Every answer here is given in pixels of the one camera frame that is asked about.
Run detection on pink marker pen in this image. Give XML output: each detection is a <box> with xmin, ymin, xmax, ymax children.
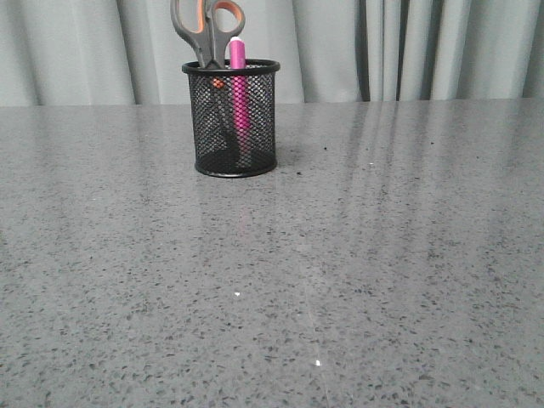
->
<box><xmin>229</xmin><ymin>37</ymin><xmax>252</xmax><ymax>167</ymax></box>

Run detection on grey orange scissors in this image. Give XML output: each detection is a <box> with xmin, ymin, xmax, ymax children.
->
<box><xmin>170</xmin><ymin>1</ymin><xmax>246</xmax><ymax>166</ymax></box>

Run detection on grey curtain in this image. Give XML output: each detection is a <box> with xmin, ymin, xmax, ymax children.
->
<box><xmin>1</xmin><ymin>1</ymin><xmax>543</xmax><ymax>106</ymax></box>

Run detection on black mesh pen holder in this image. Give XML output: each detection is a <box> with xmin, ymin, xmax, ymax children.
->
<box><xmin>191</xmin><ymin>59</ymin><xmax>281</xmax><ymax>178</ymax></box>

